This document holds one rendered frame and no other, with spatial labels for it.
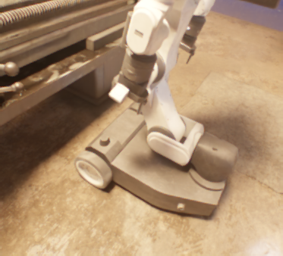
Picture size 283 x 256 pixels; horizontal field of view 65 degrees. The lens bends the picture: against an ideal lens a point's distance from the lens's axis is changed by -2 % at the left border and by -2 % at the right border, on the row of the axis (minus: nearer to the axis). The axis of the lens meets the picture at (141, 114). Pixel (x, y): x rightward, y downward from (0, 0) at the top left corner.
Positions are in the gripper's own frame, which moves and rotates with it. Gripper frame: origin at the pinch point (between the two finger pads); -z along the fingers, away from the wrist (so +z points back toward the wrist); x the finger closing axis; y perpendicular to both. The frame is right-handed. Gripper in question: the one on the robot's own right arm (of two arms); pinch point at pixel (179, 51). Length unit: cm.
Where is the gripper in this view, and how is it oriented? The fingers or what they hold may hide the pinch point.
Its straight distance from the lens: 108.8
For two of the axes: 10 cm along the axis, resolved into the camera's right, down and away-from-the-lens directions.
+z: 2.7, -6.4, -7.1
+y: -5.1, 5.4, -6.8
